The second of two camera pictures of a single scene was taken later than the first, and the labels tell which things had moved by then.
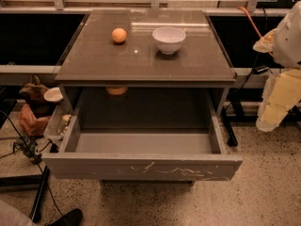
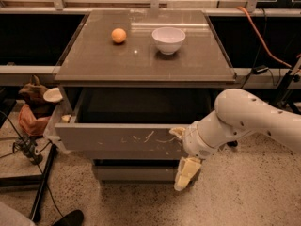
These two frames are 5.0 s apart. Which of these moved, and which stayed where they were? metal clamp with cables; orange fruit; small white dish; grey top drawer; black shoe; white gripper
Moved: grey top drawer; white gripper
Stayed: small white dish; black shoe; metal clamp with cables; orange fruit
